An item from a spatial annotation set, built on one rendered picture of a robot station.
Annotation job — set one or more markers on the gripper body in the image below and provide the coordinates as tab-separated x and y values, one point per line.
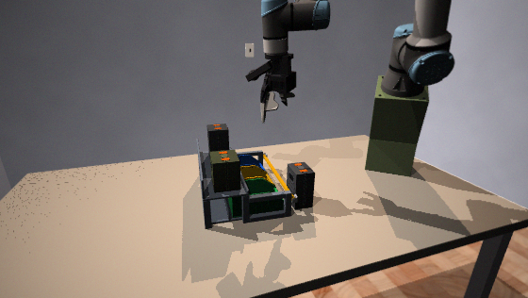
281	73

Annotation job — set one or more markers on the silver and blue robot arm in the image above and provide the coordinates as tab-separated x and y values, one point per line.
427	60

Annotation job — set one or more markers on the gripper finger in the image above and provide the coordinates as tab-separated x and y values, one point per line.
267	100
284	97

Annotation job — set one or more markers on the grey bin rack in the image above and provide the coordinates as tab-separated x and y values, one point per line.
215	207

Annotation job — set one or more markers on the yellow bin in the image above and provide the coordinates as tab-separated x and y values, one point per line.
253	172

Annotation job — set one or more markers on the yellow bar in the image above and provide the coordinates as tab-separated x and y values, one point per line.
276	174

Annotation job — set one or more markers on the green open bin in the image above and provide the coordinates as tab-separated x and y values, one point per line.
256	186

